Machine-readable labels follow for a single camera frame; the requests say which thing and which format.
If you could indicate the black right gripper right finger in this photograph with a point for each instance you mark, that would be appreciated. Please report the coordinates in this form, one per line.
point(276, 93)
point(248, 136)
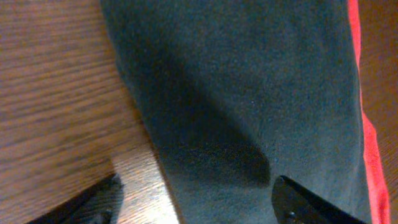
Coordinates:
point(294, 204)

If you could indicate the dark green t-shirt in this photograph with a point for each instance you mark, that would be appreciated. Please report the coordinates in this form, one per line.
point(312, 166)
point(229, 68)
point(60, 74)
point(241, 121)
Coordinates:
point(234, 94)

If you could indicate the red t-shirt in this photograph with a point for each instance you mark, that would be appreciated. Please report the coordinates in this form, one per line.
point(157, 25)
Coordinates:
point(377, 188)

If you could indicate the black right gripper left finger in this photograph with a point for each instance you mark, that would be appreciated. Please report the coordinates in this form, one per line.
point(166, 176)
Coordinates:
point(99, 204)

